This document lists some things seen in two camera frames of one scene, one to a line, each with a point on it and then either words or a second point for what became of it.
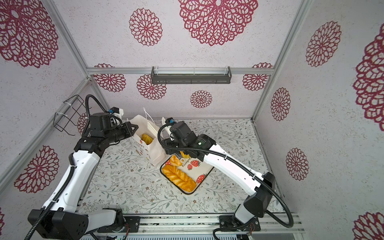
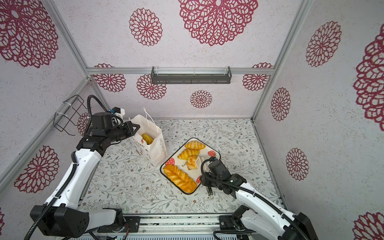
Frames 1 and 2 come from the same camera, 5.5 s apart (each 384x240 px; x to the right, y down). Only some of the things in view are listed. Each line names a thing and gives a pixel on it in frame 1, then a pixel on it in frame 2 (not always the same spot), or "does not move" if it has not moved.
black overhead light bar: x=191 y=75 does not move
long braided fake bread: x=179 y=178 does not move
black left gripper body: x=122 y=132 does not move
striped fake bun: x=147 y=139 does not move
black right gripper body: x=174 y=146 → x=208 y=180
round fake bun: x=175 y=161 → x=191 y=164
